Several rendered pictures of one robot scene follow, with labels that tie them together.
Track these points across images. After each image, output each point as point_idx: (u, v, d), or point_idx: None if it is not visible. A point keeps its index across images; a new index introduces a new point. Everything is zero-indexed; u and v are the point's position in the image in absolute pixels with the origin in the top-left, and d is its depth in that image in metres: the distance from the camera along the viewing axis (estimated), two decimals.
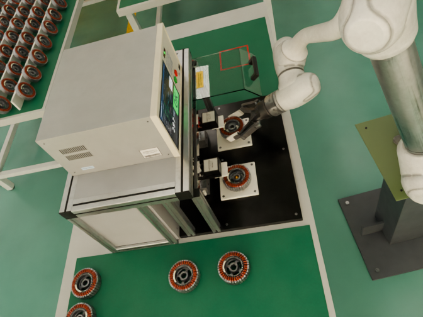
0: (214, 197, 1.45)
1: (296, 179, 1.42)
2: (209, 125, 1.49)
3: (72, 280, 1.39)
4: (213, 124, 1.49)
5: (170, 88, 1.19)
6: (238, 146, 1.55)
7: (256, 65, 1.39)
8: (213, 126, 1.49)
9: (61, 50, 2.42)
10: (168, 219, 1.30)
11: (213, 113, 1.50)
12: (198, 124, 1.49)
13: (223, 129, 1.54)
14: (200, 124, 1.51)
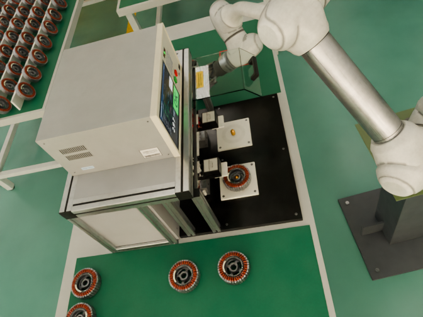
0: (214, 197, 1.45)
1: (296, 179, 1.42)
2: (209, 125, 1.49)
3: (72, 280, 1.39)
4: (213, 124, 1.49)
5: (170, 88, 1.19)
6: (238, 146, 1.55)
7: (256, 65, 1.39)
8: (213, 126, 1.49)
9: (61, 50, 2.42)
10: (168, 219, 1.30)
11: (213, 113, 1.50)
12: (198, 124, 1.49)
13: None
14: (200, 124, 1.51)
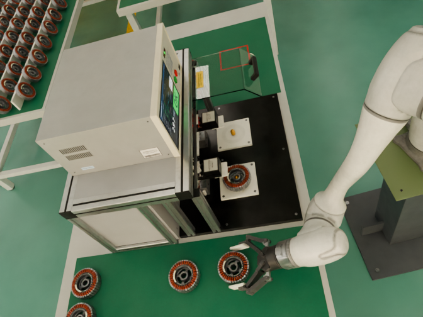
0: (214, 197, 1.45)
1: (296, 179, 1.42)
2: (209, 125, 1.49)
3: (72, 280, 1.39)
4: (213, 124, 1.49)
5: (170, 88, 1.19)
6: (238, 146, 1.55)
7: (256, 65, 1.39)
8: (213, 126, 1.49)
9: (61, 50, 2.42)
10: (168, 219, 1.30)
11: (213, 113, 1.50)
12: (198, 124, 1.49)
13: None
14: (200, 124, 1.51)
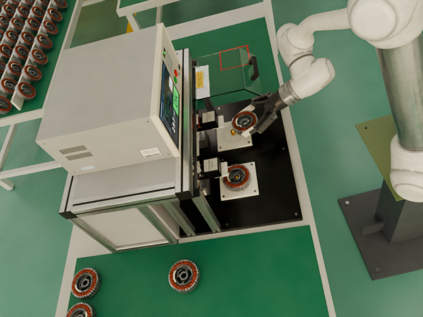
0: (214, 197, 1.45)
1: (296, 179, 1.42)
2: (209, 125, 1.49)
3: (72, 280, 1.39)
4: (213, 124, 1.49)
5: (170, 88, 1.19)
6: (238, 146, 1.55)
7: (256, 65, 1.39)
8: (213, 126, 1.49)
9: (61, 50, 2.42)
10: (168, 219, 1.30)
11: (213, 113, 1.50)
12: (198, 124, 1.49)
13: None
14: (200, 124, 1.51)
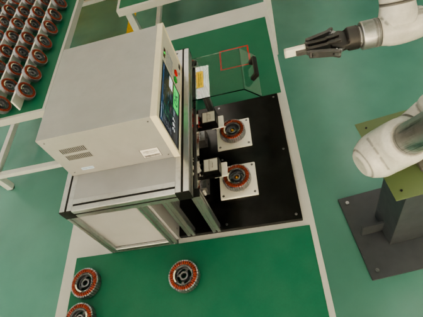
0: (214, 197, 1.45)
1: (296, 179, 1.42)
2: (209, 125, 1.49)
3: (72, 280, 1.39)
4: (213, 124, 1.49)
5: (170, 88, 1.19)
6: (238, 146, 1.55)
7: (256, 65, 1.39)
8: (213, 126, 1.49)
9: (61, 50, 2.42)
10: (168, 219, 1.30)
11: (213, 113, 1.50)
12: (198, 124, 1.49)
13: None
14: (200, 124, 1.51)
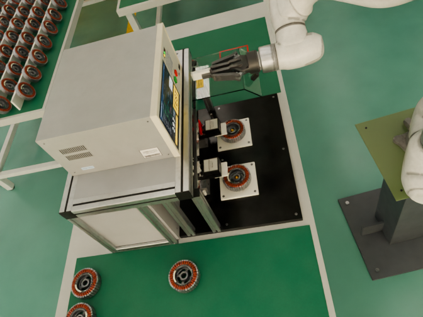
0: (214, 197, 1.45)
1: (296, 179, 1.42)
2: (212, 133, 1.53)
3: (72, 280, 1.39)
4: (216, 132, 1.53)
5: (170, 88, 1.19)
6: (238, 146, 1.55)
7: None
8: (216, 134, 1.53)
9: (61, 50, 2.42)
10: (168, 219, 1.30)
11: (216, 121, 1.54)
12: (201, 132, 1.53)
13: None
14: (203, 131, 1.55)
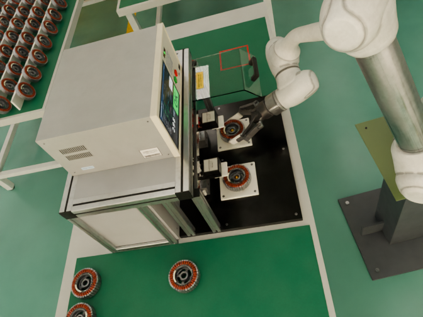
0: (214, 197, 1.45)
1: (296, 179, 1.42)
2: (209, 125, 1.49)
3: (72, 280, 1.39)
4: (213, 124, 1.49)
5: (170, 88, 1.19)
6: (238, 146, 1.55)
7: (256, 66, 1.39)
8: (213, 126, 1.49)
9: (61, 50, 2.42)
10: (168, 219, 1.30)
11: (213, 113, 1.50)
12: (198, 124, 1.49)
13: None
14: (200, 124, 1.51)
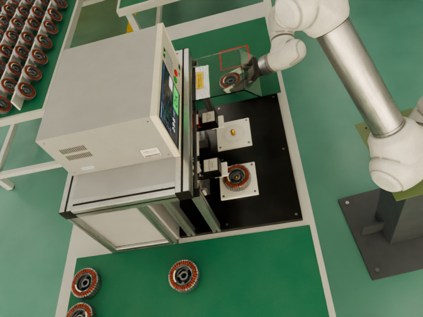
0: (214, 197, 1.45)
1: (296, 179, 1.42)
2: (209, 125, 1.49)
3: (72, 280, 1.39)
4: (213, 124, 1.49)
5: (170, 88, 1.19)
6: (238, 146, 1.55)
7: (256, 66, 1.39)
8: (213, 126, 1.49)
9: (61, 50, 2.42)
10: (168, 219, 1.30)
11: (213, 113, 1.50)
12: (198, 124, 1.49)
13: None
14: (200, 124, 1.51)
